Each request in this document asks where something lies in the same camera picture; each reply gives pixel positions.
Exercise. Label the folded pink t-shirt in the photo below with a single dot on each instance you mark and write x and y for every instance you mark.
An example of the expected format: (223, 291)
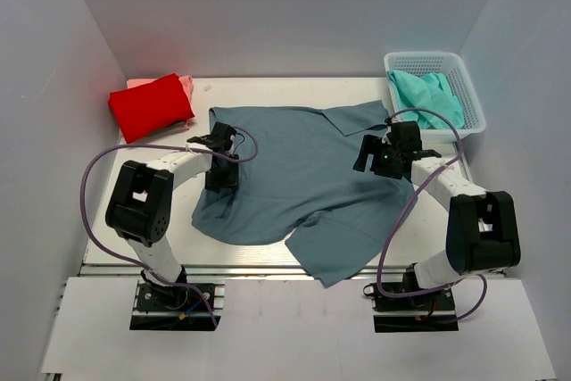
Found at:
(187, 84)

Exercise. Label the teal t-shirt in basket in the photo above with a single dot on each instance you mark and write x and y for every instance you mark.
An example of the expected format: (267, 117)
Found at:
(431, 91)

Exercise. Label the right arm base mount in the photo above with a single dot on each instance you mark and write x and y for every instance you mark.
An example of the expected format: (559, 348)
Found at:
(426, 313)

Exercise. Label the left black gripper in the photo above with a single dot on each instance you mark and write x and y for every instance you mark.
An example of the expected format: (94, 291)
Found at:
(230, 181)

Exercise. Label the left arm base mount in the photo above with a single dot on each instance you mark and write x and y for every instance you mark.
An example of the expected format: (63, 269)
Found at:
(176, 309)

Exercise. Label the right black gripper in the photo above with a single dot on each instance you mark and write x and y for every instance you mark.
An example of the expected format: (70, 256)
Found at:
(372, 144)

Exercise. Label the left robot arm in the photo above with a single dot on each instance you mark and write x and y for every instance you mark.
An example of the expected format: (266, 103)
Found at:
(140, 206)

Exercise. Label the folded red t-shirt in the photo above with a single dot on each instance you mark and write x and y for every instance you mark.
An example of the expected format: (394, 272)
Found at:
(142, 111)

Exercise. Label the white plastic basket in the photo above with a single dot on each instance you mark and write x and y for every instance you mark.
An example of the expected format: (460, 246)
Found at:
(420, 63)

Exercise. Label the aluminium table rail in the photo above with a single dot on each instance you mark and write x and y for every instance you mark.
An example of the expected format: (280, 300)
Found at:
(421, 236)

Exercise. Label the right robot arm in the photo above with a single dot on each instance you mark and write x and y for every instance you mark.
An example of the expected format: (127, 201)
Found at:
(481, 234)

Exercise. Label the grey-blue t-shirt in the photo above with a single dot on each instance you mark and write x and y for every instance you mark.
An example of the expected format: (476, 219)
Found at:
(297, 185)

